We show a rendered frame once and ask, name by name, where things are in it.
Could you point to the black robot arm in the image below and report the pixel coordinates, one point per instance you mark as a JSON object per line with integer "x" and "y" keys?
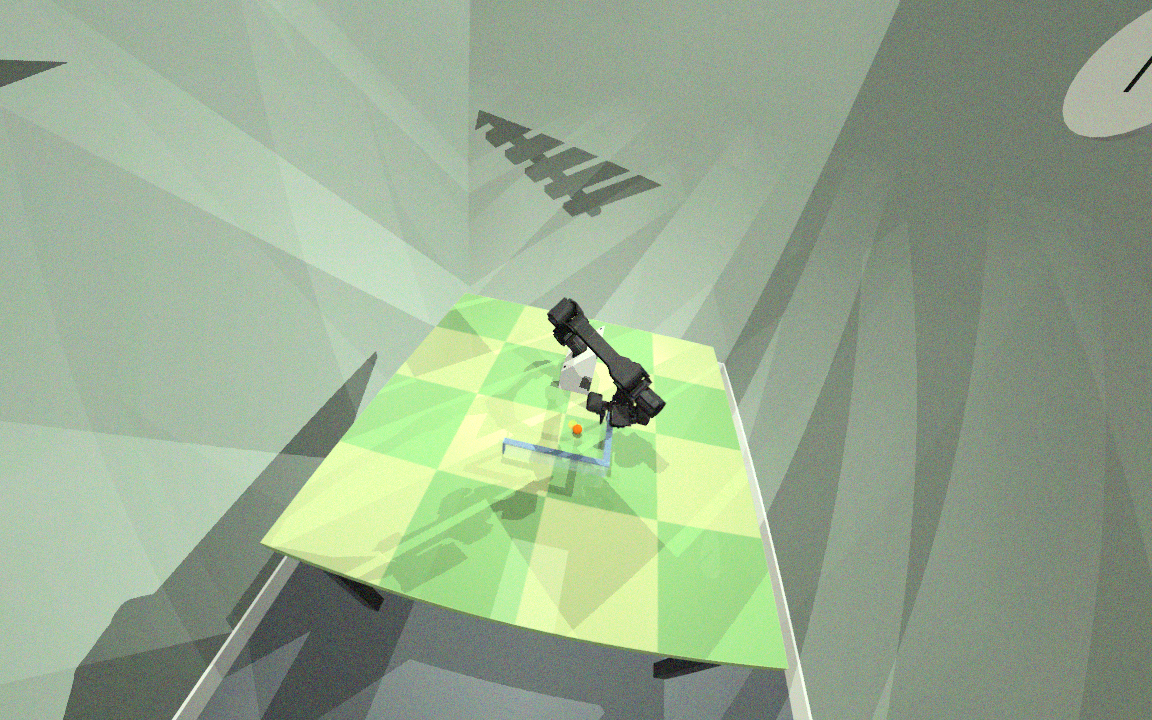
{"x": 577, "y": 334}

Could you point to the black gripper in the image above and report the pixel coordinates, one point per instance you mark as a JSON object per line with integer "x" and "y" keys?
{"x": 596, "y": 405}

